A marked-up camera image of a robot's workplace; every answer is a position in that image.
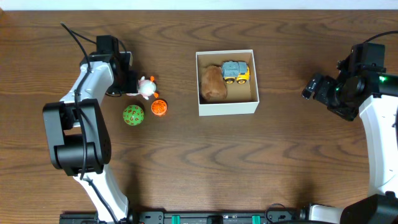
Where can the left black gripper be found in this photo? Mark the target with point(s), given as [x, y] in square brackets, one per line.
[131, 83]

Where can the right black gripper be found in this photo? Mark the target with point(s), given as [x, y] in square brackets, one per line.
[325, 93]

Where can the white duck toy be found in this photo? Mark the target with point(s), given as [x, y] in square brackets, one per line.
[146, 88]

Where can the green number ball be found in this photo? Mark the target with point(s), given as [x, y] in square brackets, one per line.
[133, 115]

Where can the orange round spinner toy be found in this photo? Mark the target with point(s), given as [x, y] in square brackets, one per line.
[159, 107]

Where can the yellow grey toy truck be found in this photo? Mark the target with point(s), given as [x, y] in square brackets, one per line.
[238, 72]

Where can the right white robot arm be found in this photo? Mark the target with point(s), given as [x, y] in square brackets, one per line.
[373, 97]

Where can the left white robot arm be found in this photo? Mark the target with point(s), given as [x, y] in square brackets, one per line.
[77, 137]

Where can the brown plush hamster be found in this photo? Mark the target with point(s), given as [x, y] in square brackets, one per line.
[212, 83]

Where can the white cardboard box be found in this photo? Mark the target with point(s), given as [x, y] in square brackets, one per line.
[241, 98]

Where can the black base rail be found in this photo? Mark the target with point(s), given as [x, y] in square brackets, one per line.
[360, 213]

